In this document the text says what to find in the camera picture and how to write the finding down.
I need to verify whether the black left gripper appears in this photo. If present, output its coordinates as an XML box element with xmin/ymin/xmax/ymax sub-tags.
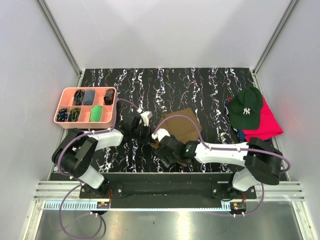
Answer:
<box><xmin>131</xmin><ymin>123</ymin><xmax>156</xmax><ymax>145</ymax></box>

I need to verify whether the brown fabric napkin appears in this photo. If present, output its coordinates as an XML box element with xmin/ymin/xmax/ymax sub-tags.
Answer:
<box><xmin>151</xmin><ymin>108</ymin><xmax>203</xmax><ymax>155</ymax></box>

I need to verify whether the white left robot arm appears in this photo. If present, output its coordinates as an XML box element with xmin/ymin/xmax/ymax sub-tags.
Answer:
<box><xmin>51</xmin><ymin>108</ymin><xmax>153</xmax><ymax>198</ymax></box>

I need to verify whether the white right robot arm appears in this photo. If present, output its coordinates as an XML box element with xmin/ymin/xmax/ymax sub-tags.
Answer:
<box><xmin>151</xmin><ymin>128</ymin><xmax>283</xmax><ymax>199</ymax></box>

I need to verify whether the black yellow patterned roll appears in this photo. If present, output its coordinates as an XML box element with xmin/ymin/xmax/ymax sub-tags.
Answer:
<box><xmin>68</xmin><ymin>108</ymin><xmax>81</xmax><ymax>123</ymax></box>

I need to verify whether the black multicolour patterned roll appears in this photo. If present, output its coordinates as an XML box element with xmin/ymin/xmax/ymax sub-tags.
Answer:
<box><xmin>73</xmin><ymin>89</ymin><xmax>85</xmax><ymax>106</ymax></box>

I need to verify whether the black blue patterned roll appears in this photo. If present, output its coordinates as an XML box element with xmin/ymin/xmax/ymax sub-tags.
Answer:
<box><xmin>56</xmin><ymin>108</ymin><xmax>69</xmax><ymax>122</ymax></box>

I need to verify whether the green rolled cloth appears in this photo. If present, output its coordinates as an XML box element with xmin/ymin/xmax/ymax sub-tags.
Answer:
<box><xmin>89</xmin><ymin>105</ymin><xmax>103</xmax><ymax>122</ymax></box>

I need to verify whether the dark paisley rolled cloth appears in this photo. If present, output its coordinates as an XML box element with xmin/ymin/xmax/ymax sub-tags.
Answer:
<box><xmin>103</xmin><ymin>88</ymin><xmax>115</xmax><ymax>106</ymax></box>

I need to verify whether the grey-blue rolled cloth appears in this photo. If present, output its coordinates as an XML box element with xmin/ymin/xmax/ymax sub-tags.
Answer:
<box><xmin>82</xmin><ymin>90</ymin><xmax>95</xmax><ymax>106</ymax></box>

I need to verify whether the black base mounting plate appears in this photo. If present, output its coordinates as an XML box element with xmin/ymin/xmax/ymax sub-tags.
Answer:
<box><xmin>79</xmin><ymin>172</ymin><xmax>257</xmax><ymax>211</ymax></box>

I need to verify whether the pink divided organizer tray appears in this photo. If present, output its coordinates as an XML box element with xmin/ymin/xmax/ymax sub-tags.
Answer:
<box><xmin>53</xmin><ymin>86</ymin><xmax>117</xmax><ymax>130</ymax></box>

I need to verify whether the blue small object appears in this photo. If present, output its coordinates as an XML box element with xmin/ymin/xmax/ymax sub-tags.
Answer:
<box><xmin>236</xmin><ymin>129</ymin><xmax>246</xmax><ymax>141</ymax></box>

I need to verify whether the dark green baseball cap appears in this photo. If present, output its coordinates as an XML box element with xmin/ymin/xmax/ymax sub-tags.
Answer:
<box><xmin>227</xmin><ymin>86</ymin><xmax>263</xmax><ymax>130</ymax></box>

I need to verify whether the pink red folded cloth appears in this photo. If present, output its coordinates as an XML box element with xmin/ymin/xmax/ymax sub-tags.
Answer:
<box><xmin>243</xmin><ymin>96</ymin><xmax>284</xmax><ymax>142</ymax></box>

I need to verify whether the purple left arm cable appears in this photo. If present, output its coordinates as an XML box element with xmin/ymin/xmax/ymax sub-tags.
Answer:
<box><xmin>56</xmin><ymin>98</ymin><xmax>141</xmax><ymax>238</ymax></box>

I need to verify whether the aluminium frame rail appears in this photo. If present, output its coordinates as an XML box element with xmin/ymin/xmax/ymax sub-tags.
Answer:
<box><xmin>33</xmin><ymin>181</ymin><xmax>305</xmax><ymax>202</ymax></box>

